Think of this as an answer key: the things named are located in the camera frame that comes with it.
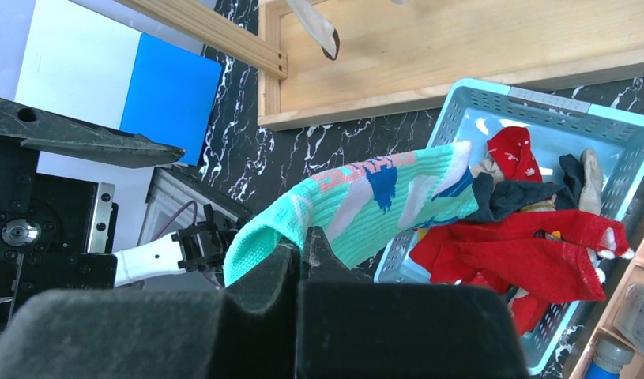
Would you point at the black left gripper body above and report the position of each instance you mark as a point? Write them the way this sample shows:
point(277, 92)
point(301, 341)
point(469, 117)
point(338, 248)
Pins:
point(55, 232)

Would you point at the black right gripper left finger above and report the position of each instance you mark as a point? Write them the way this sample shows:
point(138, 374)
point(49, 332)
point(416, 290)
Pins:
point(246, 330)

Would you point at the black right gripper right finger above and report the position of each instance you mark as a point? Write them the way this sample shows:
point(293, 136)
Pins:
point(349, 327)

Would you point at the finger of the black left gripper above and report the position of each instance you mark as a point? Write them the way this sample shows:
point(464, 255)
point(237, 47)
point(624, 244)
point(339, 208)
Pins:
point(34, 129)

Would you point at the mint green patterned sock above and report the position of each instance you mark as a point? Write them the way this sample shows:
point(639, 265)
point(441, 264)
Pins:
point(361, 206)

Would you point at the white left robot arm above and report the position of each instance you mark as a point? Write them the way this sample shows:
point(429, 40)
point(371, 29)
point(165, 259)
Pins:
point(197, 248)

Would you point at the dark navy sock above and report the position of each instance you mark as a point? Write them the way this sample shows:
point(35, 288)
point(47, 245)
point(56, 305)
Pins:
point(498, 197)

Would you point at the red sock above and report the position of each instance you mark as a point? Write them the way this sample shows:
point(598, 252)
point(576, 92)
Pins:
point(539, 259)

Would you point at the wooden drying rack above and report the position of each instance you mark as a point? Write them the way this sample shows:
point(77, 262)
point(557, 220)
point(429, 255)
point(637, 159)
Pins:
point(399, 58)

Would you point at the beige sock in basket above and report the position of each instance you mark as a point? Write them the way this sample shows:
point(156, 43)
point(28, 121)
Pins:
point(591, 194)

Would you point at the white cardboard box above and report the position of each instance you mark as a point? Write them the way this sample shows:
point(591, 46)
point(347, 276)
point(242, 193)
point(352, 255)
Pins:
point(629, 320)

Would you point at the beige brown sock left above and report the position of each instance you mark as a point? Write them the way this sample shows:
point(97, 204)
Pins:
point(317, 27)

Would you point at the peach plastic desk organizer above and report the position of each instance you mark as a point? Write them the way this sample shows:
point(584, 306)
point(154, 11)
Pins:
point(580, 358)

